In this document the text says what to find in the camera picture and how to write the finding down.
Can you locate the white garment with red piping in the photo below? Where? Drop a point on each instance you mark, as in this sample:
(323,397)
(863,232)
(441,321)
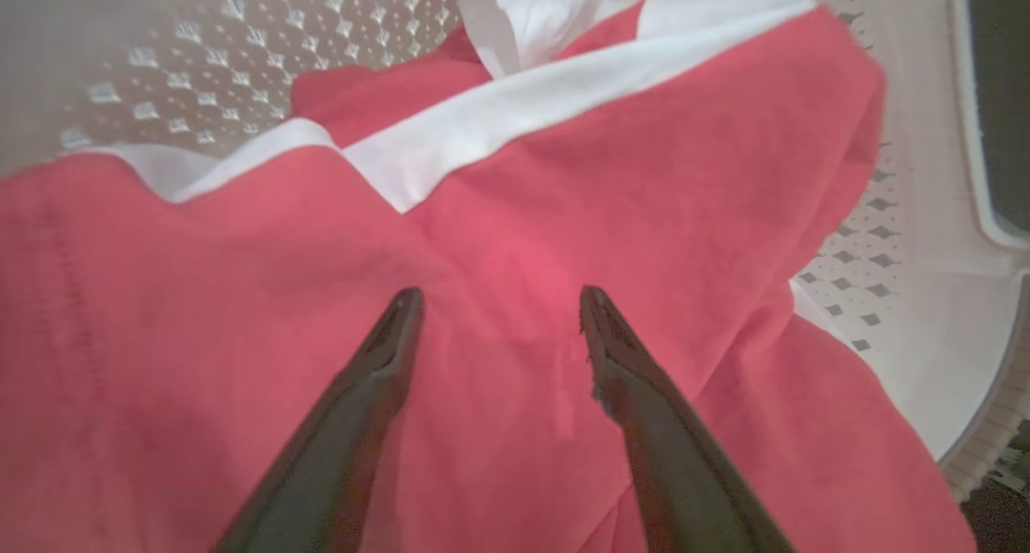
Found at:
(539,14)

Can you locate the red garment with white trim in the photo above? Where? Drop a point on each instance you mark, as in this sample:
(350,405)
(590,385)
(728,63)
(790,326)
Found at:
(201,336)

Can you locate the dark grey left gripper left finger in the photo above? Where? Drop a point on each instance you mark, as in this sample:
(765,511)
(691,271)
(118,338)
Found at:
(338,448)

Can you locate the white plastic laundry basket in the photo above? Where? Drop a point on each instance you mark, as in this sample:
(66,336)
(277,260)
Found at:
(925,295)

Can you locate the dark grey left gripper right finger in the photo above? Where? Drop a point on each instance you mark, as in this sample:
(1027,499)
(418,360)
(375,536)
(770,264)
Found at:
(676,472)

